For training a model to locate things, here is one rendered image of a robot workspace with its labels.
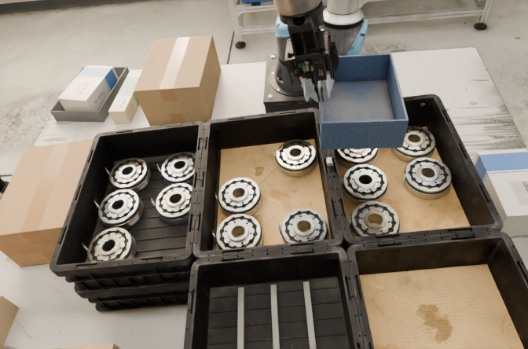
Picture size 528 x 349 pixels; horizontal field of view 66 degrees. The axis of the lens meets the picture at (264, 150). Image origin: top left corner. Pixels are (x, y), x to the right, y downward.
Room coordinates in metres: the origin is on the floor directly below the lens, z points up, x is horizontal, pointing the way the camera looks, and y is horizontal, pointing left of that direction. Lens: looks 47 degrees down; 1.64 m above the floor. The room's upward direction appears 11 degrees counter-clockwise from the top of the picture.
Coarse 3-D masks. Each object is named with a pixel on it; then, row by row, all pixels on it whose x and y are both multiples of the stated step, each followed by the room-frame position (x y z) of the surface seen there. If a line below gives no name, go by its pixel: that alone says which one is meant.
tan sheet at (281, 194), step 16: (272, 144) 0.77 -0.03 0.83; (224, 160) 0.75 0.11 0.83; (240, 160) 0.73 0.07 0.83; (256, 160) 0.72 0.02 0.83; (272, 160) 0.71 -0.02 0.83; (224, 176) 0.69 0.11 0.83; (240, 176) 0.68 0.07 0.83; (256, 176) 0.67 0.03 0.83; (272, 176) 0.66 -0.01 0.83; (288, 176) 0.65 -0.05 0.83; (304, 176) 0.64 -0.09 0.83; (320, 176) 0.63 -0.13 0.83; (272, 192) 0.61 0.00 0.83; (288, 192) 0.60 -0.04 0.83; (304, 192) 0.59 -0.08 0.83; (320, 192) 0.58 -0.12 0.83; (272, 208) 0.56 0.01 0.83; (288, 208) 0.55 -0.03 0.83; (320, 208) 0.54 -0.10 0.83; (272, 224) 0.52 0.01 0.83; (272, 240) 0.48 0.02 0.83
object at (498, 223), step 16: (416, 96) 0.75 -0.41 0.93; (432, 96) 0.74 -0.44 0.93; (448, 128) 0.62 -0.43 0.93; (464, 160) 0.52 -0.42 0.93; (336, 176) 0.55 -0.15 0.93; (336, 192) 0.50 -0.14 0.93; (480, 192) 0.44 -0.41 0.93; (496, 208) 0.40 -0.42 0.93; (496, 224) 0.36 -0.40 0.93; (352, 240) 0.39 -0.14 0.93; (368, 240) 0.38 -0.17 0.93; (384, 240) 0.37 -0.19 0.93
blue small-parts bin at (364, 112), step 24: (336, 72) 0.70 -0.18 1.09; (360, 72) 0.69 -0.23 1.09; (384, 72) 0.68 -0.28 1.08; (336, 96) 0.65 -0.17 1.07; (360, 96) 0.64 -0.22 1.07; (384, 96) 0.62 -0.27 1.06; (336, 120) 0.58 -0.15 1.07; (360, 120) 0.57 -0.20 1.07; (384, 120) 0.49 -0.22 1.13; (408, 120) 0.48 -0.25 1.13; (336, 144) 0.51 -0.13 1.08; (360, 144) 0.50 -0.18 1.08; (384, 144) 0.49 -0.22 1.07
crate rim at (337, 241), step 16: (272, 112) 0.79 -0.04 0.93; (288, 112) 0.78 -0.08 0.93; (304, 112) 0.77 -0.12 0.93; (208, 128) 0.77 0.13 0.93; (208, 144) 0.72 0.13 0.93; (320, 144) 0.65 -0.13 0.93; (336, 208) 0.46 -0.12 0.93; (336, 224) 0.43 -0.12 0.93; (336, 240) 0.39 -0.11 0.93; (208, 256) 0.41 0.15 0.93
